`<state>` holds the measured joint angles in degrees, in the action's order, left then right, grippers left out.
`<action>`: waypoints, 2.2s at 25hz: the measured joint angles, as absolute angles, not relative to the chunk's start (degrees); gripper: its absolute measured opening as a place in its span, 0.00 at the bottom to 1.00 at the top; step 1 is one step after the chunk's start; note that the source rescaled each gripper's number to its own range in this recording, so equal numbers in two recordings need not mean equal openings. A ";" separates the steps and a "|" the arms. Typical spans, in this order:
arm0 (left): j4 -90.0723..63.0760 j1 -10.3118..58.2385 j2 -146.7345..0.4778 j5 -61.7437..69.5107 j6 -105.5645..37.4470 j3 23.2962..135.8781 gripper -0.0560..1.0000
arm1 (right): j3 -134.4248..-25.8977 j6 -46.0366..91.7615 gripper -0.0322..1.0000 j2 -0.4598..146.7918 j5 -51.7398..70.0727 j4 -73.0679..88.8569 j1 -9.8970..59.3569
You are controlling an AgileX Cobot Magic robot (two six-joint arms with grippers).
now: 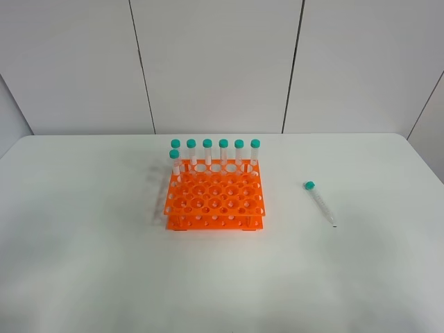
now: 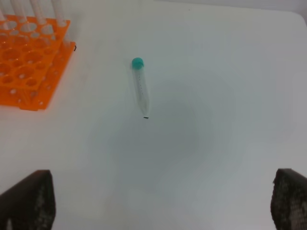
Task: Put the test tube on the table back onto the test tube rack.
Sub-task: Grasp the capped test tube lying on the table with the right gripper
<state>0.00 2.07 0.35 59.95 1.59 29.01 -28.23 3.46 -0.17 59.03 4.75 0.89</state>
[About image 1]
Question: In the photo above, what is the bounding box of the green-capped test tube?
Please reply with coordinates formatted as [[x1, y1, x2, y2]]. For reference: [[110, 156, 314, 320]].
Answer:
[[303, 181, 337, 228]]

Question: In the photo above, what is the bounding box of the second row green-capped tube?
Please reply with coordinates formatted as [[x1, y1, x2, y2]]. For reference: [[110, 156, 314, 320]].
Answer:
[[169, 148, 181, 179]]

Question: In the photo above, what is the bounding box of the orange test tube rack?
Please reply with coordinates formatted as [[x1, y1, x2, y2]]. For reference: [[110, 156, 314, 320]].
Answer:
[[164, 160, 266, 231]]

